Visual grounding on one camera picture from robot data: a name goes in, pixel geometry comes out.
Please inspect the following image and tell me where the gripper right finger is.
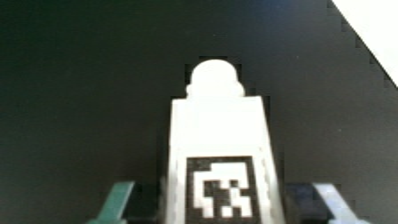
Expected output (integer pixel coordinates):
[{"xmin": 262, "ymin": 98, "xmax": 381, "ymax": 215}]
[{"xmin": 287, "ymin": 182, "xmax": 372, "ymax": 224}]

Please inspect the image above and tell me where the white table leg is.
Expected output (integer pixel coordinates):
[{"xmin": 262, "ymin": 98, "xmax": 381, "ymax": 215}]
[{"xmin": 164, "ymin": 59, "xmax": 287, "ymax": 224}]

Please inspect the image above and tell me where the white sheet with markers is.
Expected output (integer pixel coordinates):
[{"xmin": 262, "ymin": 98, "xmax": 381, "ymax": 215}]
[{"xmin": 333, "ymin": 0, "xmax": 398, "ymax": 85}]

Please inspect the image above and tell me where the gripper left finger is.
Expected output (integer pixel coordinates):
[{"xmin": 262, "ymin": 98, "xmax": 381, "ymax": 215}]
[{"xmin": 86, "ymin": 181, "xmax": 136, "ymax": 224}]

